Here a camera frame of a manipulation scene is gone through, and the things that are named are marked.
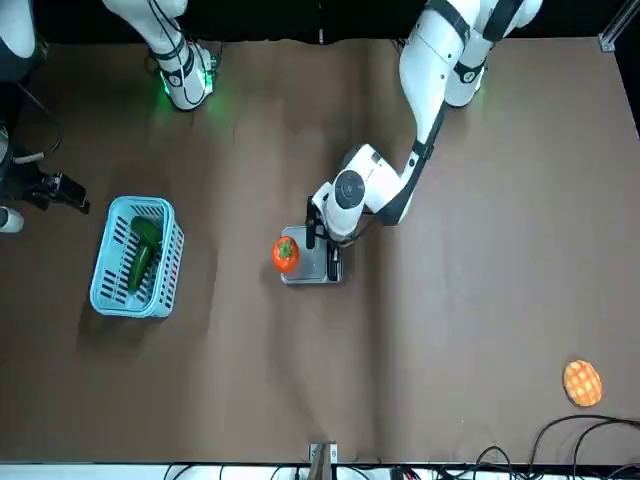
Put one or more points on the light blue plastic basket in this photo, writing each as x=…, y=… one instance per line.
x=125, y=305

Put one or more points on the green cucumber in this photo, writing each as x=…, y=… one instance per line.
x=140, y=267

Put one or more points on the aluminium profile post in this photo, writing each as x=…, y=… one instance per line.
x=322, y=460

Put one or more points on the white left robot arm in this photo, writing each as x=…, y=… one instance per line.
x=430, y=65

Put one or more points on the dark green vegetable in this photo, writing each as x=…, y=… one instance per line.
x=146, y=231

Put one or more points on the aluminium frame rail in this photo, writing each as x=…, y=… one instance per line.
x=612, y=30

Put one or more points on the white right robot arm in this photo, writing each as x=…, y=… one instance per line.
x=180, y=75

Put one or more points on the silver digital kitchen scale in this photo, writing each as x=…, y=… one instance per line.
x=310, y=272

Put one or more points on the orange-red tomato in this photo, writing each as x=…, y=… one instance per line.
x=286, y=255

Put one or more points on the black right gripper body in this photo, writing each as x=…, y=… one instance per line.
x=36, y=190

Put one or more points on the round golden waffle bread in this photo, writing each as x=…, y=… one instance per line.
x=582, y=384

